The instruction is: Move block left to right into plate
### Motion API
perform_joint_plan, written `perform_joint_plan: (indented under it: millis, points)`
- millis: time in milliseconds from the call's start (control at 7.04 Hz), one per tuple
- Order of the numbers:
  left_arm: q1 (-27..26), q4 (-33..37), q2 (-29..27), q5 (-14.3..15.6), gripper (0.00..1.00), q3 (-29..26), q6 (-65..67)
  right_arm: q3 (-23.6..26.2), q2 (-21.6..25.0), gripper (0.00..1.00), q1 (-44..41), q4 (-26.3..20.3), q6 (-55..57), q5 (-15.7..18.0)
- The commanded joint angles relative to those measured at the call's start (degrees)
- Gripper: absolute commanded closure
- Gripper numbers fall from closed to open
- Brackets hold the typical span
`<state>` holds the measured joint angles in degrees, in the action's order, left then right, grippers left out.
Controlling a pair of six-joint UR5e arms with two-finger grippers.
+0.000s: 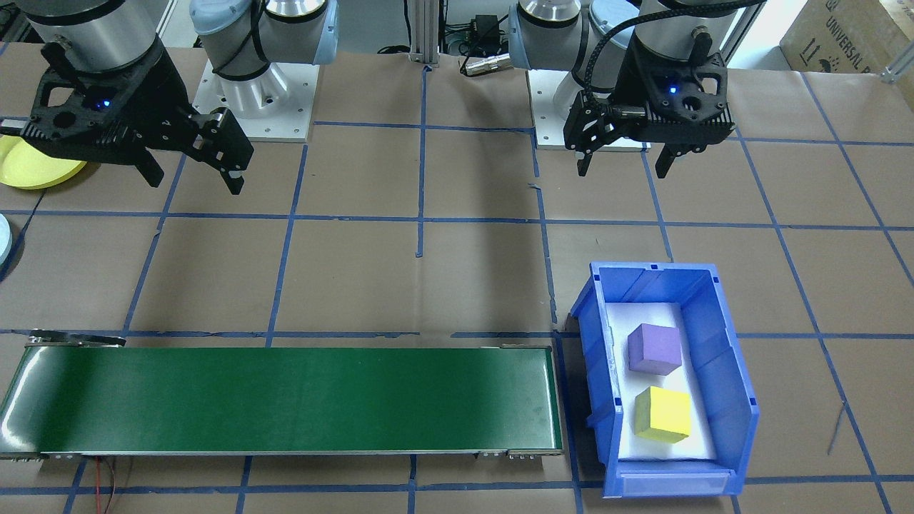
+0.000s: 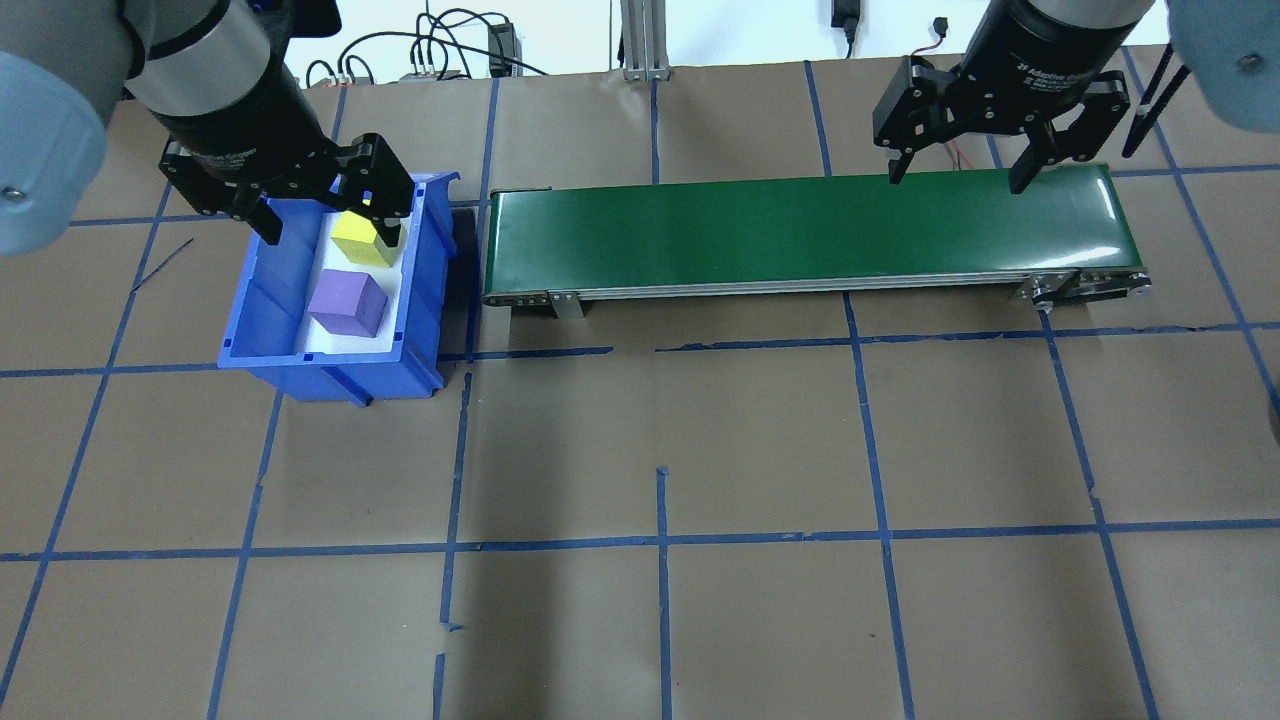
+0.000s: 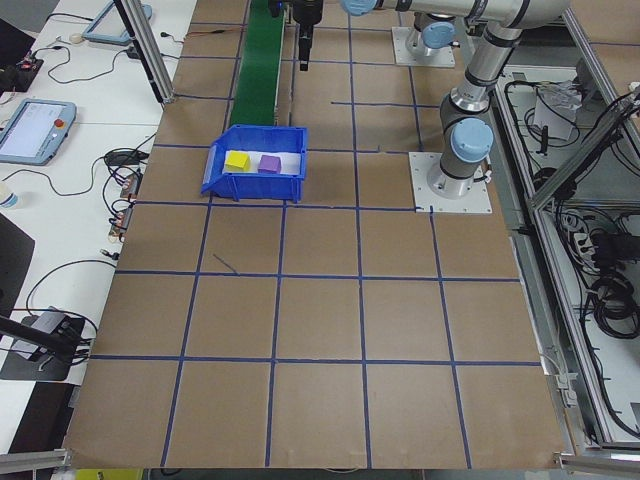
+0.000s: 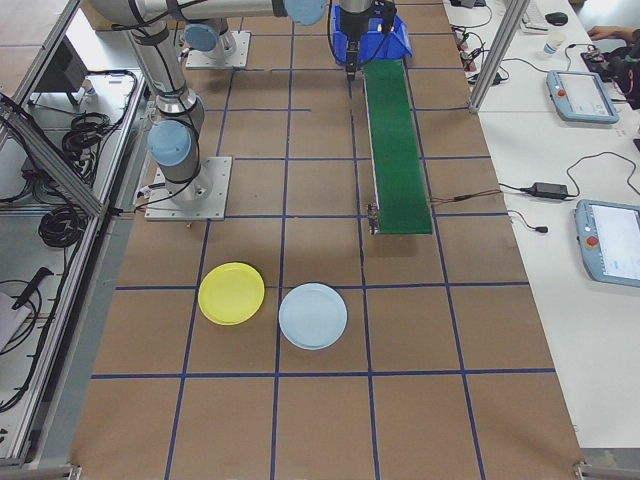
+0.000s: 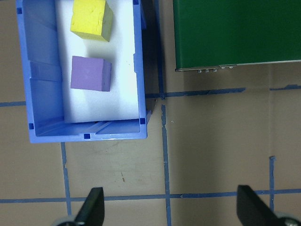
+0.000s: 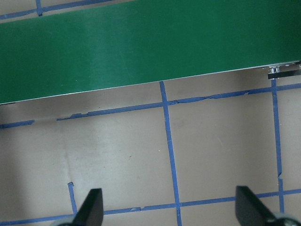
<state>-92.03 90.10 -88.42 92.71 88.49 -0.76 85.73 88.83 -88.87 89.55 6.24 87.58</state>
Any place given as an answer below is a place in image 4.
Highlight light blue plate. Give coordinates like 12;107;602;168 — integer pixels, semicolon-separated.
278;282;349;351

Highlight yellow plate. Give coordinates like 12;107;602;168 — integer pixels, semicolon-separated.
197;261;266;327

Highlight bystander hand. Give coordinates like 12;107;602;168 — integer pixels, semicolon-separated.
587;26;625;44

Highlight blue plastic storage bin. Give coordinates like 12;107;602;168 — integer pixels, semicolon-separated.
333;3;414;67

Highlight green conveyor belt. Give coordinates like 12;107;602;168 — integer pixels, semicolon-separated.
360;58;434;236

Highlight white desk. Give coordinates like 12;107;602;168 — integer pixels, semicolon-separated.
477;112;640;451
442;0;640;115

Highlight white keyboard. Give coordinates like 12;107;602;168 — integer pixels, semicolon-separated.
521;0;549;34

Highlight blue grey teach pendant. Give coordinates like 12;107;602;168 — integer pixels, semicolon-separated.
545;69;621;125
573;198;640;289

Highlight black power adapter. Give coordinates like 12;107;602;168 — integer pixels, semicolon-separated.
531;182;571;198

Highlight person in black clothing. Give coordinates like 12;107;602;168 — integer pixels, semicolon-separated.
602;37;640;111

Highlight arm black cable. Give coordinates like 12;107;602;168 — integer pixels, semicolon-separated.
327;0;396;67

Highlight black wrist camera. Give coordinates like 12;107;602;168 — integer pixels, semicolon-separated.
375;0;399;36

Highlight white square base plate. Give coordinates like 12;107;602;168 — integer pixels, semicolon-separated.
144;156;234;222
185;30;251;70

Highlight aluminium post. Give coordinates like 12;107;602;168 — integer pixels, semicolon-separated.
466;0;532;115

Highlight red conveyor wires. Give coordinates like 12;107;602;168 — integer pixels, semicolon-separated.
428;189;502;205

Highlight black adapter cable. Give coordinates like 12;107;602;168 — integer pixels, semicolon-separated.
499;152;636;200

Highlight black cable with plug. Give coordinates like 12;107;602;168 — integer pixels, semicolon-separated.
507;209;550;235

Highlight black cable coil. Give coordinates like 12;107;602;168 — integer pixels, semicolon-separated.
62;112;114;166
38;204;84;249

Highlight black box in frame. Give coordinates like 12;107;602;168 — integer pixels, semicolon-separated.
32;34;89;96

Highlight V-shaped metal frame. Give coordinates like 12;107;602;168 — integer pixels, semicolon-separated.
0;0;151;466

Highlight black handle tool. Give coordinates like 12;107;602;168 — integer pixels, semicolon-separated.
10;267;54;310

